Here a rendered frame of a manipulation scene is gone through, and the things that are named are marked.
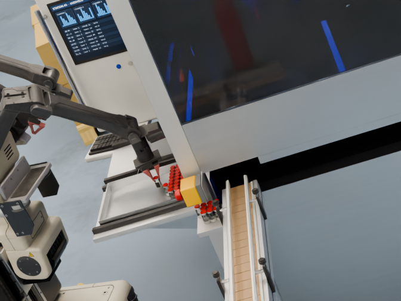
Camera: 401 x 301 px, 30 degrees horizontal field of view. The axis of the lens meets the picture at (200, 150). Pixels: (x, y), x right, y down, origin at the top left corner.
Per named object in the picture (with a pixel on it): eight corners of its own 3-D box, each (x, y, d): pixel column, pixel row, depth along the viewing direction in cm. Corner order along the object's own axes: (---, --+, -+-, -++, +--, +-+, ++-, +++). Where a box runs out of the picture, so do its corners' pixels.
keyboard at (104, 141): (173, 122, 345) (172, 117, 344) (167, 138, 333) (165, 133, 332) (98, 140, 358) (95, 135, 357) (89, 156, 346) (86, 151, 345)
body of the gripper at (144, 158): (162, 160, 274) (154, 143, 271) (136, 171, 274) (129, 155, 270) (159, 153, 280) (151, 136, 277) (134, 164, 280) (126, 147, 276)
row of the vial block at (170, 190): (179, 174, 285) (175, 164, 283) (177, 200, 270) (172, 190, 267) (174, 175, 286) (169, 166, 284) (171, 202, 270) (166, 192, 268)
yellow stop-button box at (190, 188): (207, 190, 253) (200, 172, 250) (207, 202, 247) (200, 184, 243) (187, 196, 254) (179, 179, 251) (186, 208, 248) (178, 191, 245)
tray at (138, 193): (192, 165, 288) (188, 158, 286) (190, 203, 265) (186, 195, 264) (111, 190, 294) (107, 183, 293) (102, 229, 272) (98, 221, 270)
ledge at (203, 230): (237, 205, 257) (236, 200, 256) (238, 226, 246) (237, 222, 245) (199, 216, 260) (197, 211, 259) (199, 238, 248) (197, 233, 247)
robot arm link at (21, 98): (3, 76, 239) (6, 98, 233) (44, 83, 246) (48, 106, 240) (-35, 165, 266) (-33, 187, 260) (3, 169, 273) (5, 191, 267)
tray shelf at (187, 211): (219, 115, 321) (217, 111, 320) (221, 206, 260) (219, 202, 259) (116, 148, 330) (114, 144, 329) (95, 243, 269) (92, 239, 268)
